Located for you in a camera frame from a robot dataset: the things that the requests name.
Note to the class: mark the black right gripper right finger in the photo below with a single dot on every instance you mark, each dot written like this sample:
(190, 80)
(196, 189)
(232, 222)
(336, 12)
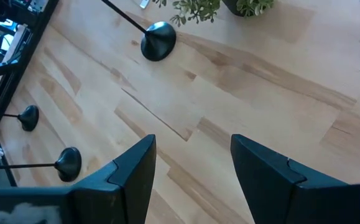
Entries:
(266, 180)

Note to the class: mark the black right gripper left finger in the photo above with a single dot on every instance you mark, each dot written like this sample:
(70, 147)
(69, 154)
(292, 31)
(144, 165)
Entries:
(127, 180)

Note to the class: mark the short black candlestick holder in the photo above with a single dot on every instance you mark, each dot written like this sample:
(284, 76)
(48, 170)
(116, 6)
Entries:
(69, 165)
(158, 43)

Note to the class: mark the tall black candlestick holder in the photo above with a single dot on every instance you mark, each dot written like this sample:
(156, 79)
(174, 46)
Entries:
(29, 118)

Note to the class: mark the dark plant pot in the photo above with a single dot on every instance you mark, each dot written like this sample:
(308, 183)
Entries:
(231, 6)

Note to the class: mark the green artificial plant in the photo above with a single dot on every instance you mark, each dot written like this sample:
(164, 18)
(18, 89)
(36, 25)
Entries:
(195, 9)

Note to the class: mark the black table frame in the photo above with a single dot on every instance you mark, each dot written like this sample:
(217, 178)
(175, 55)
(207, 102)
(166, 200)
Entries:
(27, 53)

